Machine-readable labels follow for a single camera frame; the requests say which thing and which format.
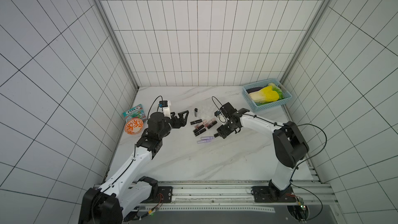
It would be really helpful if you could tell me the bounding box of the orange white patterned bowl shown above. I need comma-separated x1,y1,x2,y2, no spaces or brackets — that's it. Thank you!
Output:
124,118,144,135

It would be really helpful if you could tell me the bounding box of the yellow green toy cabbage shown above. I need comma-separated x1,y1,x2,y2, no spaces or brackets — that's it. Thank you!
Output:
249,83,285,105

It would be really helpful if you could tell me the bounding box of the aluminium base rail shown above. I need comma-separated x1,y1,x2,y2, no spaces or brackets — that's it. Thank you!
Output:
90,180,340,214

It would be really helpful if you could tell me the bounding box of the teal mint candy bag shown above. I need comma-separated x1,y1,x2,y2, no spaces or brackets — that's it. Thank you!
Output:
123,104,147,122

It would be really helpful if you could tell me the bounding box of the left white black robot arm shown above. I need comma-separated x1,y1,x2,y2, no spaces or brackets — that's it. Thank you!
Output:
78,110,189,224

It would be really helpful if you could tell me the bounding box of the blue plastic basket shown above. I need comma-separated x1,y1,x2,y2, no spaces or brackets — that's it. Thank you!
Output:
242,78,292,113

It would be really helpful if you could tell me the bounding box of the pink clear lip gloss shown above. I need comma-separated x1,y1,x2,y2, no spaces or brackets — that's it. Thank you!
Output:
195,120,207,128

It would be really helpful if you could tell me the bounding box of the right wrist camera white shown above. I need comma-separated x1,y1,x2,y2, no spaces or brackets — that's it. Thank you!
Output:
214,102,237,121

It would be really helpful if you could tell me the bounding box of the clear acrylic lipstick organizer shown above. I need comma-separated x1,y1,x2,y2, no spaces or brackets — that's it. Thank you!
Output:
192,98,218,120

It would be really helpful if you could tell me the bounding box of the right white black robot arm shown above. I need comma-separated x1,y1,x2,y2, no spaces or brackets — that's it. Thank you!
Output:
215,106,309,202

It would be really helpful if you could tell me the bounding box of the purple lip balm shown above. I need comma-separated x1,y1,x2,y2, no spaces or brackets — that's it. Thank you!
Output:
197,139,212,144
201,136,214,140

